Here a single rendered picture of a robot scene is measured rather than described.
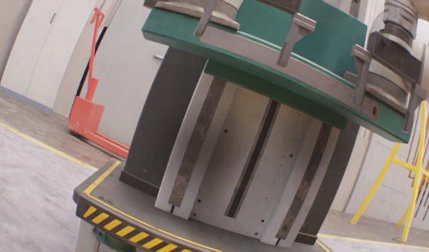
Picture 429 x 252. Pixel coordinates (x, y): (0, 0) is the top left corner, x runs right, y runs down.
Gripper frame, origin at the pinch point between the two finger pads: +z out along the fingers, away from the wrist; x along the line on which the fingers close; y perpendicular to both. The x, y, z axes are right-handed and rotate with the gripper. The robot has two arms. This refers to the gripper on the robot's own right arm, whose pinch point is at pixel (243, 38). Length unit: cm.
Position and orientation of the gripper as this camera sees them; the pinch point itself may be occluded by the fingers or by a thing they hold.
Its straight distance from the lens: 91.6
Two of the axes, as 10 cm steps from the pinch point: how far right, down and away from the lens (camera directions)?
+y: -0.8, -0.2, 10.0
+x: -9.3, -3.5, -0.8
